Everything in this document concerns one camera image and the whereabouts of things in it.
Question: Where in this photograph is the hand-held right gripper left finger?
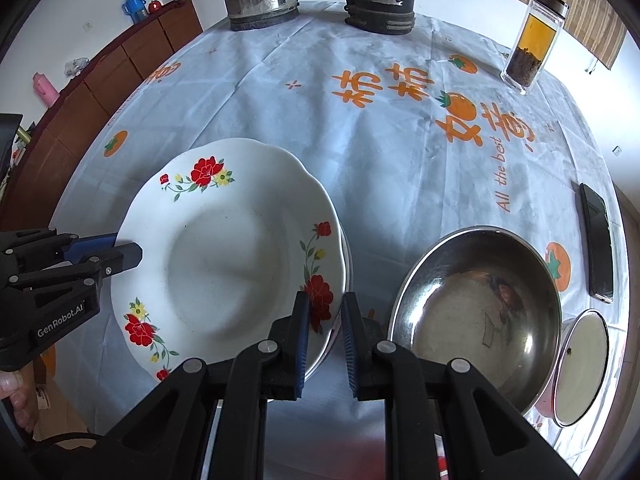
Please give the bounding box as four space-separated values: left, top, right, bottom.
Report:
102 290 311 480

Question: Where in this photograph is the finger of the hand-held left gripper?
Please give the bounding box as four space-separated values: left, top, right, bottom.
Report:
10 242 143 301
0 228 118 267

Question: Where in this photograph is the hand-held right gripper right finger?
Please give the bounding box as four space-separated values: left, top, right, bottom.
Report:
341 291 578 480

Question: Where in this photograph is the white floral plate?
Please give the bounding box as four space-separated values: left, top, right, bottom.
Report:
300 225 353 383
111 137 346 381

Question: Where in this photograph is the stainless steel bowl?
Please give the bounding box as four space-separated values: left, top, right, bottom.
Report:
387 225 563 416

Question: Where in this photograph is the white enamel bowl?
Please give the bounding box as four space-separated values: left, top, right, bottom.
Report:
537 308 611 428

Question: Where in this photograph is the person's left hand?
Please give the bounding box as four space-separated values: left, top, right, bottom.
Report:
0 371 41 433

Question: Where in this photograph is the brown wooden sideboard cabinet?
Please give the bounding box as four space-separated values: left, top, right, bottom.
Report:
0 0 204 233

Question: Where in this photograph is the pink thermos flask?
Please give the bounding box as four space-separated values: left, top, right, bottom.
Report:
32 72 58 108

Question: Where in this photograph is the light blue printed tablecloth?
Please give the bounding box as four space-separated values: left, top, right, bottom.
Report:
47 0 628 480

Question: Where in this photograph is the blue water bottle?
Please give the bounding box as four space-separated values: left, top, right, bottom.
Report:
122 0 148 24

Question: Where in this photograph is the black smartphone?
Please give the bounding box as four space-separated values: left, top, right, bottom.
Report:
579 182 615 304

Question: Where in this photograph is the glass tea bottle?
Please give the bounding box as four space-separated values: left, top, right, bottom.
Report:
501 0 571 96

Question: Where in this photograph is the bamboo window blind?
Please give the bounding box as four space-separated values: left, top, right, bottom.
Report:
467 0 628 73

